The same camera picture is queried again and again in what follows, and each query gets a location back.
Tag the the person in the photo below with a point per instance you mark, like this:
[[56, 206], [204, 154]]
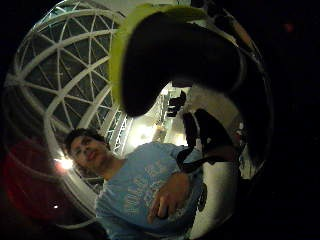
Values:
[[133, 186]]

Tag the bright round lamp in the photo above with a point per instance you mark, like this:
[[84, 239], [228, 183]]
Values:
[[65, 163]]

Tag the black camera on stand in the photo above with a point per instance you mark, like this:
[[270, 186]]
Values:
[[176, 103]]

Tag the white metal truss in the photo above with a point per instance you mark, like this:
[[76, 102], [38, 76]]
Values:
[[119, 133]]

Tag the white lattice dome frame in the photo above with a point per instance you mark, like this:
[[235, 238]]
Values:
[[66, 73]]

